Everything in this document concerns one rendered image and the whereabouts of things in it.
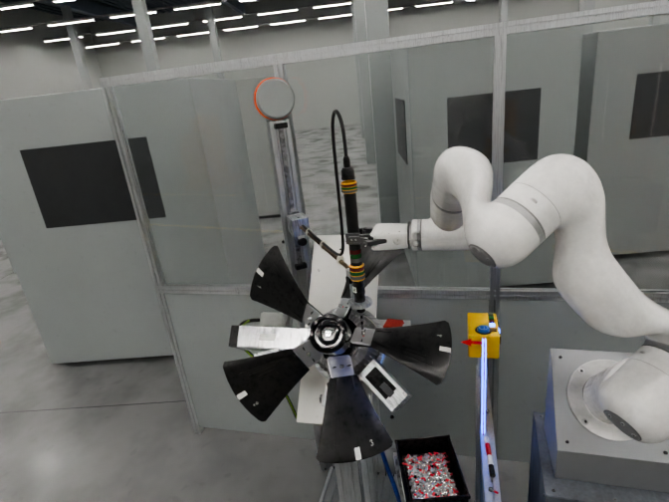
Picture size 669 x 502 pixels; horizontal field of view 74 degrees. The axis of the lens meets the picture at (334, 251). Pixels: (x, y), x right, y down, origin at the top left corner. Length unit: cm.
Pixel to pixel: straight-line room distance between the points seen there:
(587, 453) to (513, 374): 102
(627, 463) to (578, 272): 65
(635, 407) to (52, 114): 338
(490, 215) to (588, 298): 21
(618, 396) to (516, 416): 155
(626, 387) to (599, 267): 22
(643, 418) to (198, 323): 211
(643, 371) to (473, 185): 42
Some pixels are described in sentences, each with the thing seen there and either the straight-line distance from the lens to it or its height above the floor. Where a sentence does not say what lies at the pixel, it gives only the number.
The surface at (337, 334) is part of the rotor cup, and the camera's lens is 133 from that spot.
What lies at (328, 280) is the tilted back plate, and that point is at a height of 122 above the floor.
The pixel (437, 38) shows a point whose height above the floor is 203.
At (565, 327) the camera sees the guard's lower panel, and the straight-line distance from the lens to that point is 218.
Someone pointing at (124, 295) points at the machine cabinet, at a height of 60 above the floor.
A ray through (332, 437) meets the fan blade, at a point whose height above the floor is 99.
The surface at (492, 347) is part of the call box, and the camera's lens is 161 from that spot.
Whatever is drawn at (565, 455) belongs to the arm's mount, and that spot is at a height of 101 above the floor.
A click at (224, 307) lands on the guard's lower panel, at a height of 88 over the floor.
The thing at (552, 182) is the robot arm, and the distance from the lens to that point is 76.
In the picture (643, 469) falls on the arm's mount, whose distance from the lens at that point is 136.
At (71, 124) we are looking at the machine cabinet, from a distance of 348.
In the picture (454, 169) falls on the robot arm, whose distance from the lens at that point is 82.
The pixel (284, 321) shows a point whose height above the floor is 114.
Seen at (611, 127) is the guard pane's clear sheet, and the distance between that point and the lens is 195.
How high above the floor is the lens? 190
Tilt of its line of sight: 20 degrees down
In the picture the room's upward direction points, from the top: 6 degrees counter-clockwise
